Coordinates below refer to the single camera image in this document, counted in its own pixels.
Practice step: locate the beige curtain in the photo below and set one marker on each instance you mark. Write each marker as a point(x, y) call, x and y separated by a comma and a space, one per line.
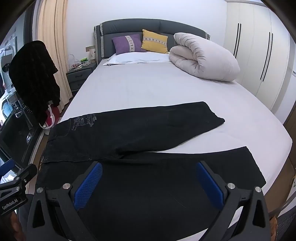
point(55, 34)

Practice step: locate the grey nightstand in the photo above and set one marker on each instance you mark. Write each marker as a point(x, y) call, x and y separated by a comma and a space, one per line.
point(78, 77)

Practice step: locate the purple cushion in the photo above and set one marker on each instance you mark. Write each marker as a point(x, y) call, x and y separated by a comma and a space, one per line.
point(128, 44)

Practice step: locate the yellow cushion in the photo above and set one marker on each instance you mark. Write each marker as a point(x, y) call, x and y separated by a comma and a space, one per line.
point(154, 41)

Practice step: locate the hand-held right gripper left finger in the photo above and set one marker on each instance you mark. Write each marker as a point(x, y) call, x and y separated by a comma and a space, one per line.
point(87, 185)

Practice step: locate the grey padded headboard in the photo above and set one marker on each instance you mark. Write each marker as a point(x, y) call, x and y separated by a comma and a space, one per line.
point(129, 27)

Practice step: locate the black pants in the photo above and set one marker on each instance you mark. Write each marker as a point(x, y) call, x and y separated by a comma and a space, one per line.
point(138, 139)

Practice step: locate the white wardrobe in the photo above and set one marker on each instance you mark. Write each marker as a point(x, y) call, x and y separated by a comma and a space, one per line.
point(254, 46)

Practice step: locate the white pillow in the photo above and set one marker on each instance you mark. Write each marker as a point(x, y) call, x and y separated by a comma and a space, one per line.
point(138, 58)

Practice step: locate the green item on nightstand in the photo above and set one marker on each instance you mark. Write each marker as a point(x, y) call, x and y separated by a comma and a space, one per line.
point(84, 61)

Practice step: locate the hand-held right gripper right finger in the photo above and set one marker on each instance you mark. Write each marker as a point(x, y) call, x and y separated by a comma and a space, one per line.
point(210, 185)

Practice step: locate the glass sliding door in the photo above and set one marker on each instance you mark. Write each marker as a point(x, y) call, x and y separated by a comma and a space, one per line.
point(18, 134)

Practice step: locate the bed with white sheet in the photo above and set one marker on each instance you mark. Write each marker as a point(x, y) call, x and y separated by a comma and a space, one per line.
point(150, 88)

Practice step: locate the white box on nightstand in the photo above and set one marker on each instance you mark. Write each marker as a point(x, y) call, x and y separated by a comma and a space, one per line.
point(92, 55)

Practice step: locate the black mesh chair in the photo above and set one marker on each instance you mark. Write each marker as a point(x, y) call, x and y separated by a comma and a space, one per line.
point(285, 224)

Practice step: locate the black hanging jacket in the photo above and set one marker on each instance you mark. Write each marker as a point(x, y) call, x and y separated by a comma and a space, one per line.
point(32, 76)

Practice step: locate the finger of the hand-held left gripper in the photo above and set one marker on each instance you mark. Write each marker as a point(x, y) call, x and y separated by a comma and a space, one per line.
point(25, 173)

